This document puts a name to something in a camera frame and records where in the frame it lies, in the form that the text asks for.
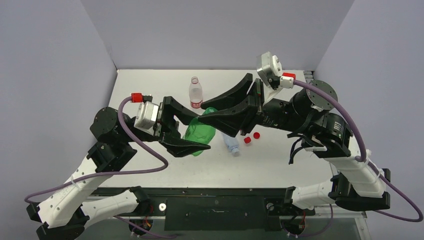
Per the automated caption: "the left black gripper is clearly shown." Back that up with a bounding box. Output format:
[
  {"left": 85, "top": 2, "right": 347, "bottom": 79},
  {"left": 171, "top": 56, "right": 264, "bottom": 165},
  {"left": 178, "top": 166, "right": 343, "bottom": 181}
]
[{"left": 121, "top": 98, "right": 211, "bottom": 153}]

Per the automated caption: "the green plastic bottle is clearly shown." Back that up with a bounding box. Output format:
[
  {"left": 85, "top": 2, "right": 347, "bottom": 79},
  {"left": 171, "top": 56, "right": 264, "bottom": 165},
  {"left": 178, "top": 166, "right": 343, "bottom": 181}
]
[{"left": 182, "top": 117, "right": 216, "bottom": 145}]

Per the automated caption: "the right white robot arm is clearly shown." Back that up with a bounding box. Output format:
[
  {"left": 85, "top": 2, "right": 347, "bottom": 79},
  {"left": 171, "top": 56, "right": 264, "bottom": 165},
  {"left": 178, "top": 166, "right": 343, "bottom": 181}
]
[{"left": 200, "top": 72, "right": 390, "bottom": 214}]

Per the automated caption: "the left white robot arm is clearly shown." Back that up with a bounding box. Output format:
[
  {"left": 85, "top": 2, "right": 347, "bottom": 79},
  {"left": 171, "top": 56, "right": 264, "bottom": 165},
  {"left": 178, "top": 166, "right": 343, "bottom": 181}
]
[{"left": 25, "top": 93, "right": 209, "bottom": 240}]

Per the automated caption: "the clear bottle red blue label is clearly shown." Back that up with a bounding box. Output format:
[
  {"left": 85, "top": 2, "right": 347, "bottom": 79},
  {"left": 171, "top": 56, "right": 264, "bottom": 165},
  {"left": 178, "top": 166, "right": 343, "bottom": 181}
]
[{"left": 243, "top": 136, "right": 252, "bottom": 145}]

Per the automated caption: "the clear bottle blue cap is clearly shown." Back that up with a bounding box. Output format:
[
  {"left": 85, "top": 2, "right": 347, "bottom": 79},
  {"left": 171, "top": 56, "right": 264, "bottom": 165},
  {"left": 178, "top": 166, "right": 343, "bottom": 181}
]
[{"left": 221, "top": 132, "right": 240, "bottom": 156}]

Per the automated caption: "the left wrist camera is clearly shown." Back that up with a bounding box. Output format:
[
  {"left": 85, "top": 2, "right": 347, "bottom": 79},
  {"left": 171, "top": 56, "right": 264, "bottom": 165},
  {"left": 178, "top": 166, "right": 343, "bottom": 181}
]
[{"left": 131, "top": 92, "right": 159, "bottom": 136}]

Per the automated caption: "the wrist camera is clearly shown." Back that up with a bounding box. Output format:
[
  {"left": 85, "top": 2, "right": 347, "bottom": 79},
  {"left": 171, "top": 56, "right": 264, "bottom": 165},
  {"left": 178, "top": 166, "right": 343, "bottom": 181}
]
[
  {"left": 256, "top": 51, "right": 296, "bottom": 105},
  {"left": 131, "top": 92, "right": 159, "bottom": 136}
]

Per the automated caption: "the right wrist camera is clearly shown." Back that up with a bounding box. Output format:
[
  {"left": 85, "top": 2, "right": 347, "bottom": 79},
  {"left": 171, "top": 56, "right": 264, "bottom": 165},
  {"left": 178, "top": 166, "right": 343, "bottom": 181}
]
[{"left": 256, "top": 51, "right": 296, "bottom": 105}]

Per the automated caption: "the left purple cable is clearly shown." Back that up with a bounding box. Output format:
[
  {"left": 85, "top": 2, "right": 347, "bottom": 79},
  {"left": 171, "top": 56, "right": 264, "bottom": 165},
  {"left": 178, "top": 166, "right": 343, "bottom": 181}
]
[{"left": 23, "top": 96, "right": 178, "bottom": 240}]

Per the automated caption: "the purple cable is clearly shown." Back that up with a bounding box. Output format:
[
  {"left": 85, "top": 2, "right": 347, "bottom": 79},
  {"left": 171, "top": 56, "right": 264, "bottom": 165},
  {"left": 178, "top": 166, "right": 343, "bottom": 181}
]
[
  {"left": 23, "top": 96, "right": 178, "bottom": 240},
  {"left": 293, "top": 79, "right": 424, "bottom": 223}
]

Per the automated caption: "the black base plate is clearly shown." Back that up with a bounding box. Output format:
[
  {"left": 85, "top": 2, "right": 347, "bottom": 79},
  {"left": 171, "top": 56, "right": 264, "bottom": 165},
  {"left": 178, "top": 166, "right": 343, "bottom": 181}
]
[{"left": 89, "top": 187, "right": 335, "bottom": 233}]

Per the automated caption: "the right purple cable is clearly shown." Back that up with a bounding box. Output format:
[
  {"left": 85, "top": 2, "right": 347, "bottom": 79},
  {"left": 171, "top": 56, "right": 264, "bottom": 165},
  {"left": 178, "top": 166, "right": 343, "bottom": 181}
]
[{"left": 293, "top": 79, "right": 424, "bottom": 223}]

